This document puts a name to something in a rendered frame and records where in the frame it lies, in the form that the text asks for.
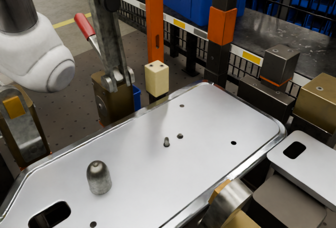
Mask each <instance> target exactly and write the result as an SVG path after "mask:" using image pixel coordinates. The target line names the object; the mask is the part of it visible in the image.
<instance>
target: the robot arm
mask: <svg viewBox="0 0 336 228"><path fill-rule="evenodd" d="M0 72H1V73H3V74H4V75H5V76H7V77H8V78H10V79H11V80H13V81H15V82H16V83H18V84H20V85H21V86H23V87H25V88H27V89H29V90H32V91H36V92H41V93H54V92H57V91H61V90H63V89H64V88H66V87H67V86H68V85H69V84H70V82H71V81H72V79H73V77H74V75H75V61H74V58H73V56H72V54H71V52H70V50H69V49H68V48H67V47H65V46H64V44H63V42H62V40H61V39H60V37H59V36H58V34H57V33H56V31H55V29H54V28H53V26H52V24H51V22H50V20H49V19H48V18H47V17H46V16H44V15H42V14H41V13H39V12H37V11H36V9H35V6H34V3H33V0H0Z"/></svg>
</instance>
